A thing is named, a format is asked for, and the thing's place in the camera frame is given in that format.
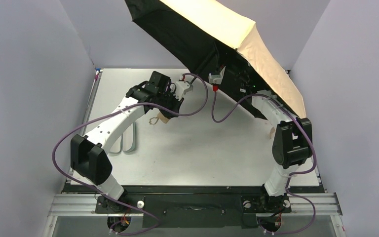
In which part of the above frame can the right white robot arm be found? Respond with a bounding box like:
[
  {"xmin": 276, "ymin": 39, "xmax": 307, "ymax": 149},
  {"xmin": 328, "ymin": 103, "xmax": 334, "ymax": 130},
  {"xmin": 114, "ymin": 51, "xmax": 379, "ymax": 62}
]
[{"xmin": 251, "ymin": 90, "xmax": 312, "ymax": 197}]

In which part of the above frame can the beige patterned umbrella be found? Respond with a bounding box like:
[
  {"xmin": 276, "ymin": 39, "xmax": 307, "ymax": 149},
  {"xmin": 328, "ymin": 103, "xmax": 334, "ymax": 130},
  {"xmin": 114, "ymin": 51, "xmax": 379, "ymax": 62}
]
[{"xmin": 126, "ymin": 0, "xmax": 306, "ymax": 120}]

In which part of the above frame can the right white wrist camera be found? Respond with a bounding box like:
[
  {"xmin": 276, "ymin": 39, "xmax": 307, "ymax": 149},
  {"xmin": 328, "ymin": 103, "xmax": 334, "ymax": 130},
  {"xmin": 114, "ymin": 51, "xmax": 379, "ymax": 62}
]
[{"xmin": 208, "ymin": 66, "xmax": 226, "ymax": 92}]

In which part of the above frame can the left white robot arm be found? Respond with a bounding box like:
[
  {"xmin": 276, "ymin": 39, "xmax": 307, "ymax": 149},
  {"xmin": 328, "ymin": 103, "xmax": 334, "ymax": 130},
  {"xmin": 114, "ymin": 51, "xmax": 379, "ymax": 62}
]
[{"xmin": 71, "ymin": 71, "xmax": 193, "ymax": 200}]

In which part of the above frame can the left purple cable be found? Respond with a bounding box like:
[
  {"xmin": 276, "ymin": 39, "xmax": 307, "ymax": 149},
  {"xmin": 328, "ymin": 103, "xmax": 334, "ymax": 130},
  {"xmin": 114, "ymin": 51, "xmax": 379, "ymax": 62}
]
[{"xmin": 51, "ymin": 72, "xmax": 209, "ymax": 236}]

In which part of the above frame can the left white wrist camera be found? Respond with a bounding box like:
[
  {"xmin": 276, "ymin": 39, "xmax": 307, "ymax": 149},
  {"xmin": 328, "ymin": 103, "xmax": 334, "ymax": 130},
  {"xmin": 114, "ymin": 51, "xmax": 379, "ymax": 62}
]
[{"xmin": 173, "ymin": 75, "xmax": 193, "ymax": 100}]

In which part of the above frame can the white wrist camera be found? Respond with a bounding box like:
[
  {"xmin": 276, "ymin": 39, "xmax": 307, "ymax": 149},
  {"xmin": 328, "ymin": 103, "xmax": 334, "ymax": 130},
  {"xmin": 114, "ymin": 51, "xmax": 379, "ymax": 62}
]
[
  {"xmin": 208, "ymin": 66, "xmax": 226, "ymax": 92},
  {"xmin": 173, "ymin": 75, "xmax": 193, "ymax": 100}
]

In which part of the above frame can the aluminium rail frame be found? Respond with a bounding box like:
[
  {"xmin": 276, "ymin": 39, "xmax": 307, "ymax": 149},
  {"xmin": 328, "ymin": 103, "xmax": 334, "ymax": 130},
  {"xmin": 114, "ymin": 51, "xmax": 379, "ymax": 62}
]
[{"xmin": 43, "ymin": 193, "xmax": 346, "ymax": 237}]

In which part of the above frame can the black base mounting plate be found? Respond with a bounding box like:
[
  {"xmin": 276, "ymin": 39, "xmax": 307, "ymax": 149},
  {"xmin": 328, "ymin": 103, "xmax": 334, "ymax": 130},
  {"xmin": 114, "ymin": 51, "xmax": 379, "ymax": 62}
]
[{"xmin": 62, "ymin": 185, "xmax": 324, "ymax": 229}]

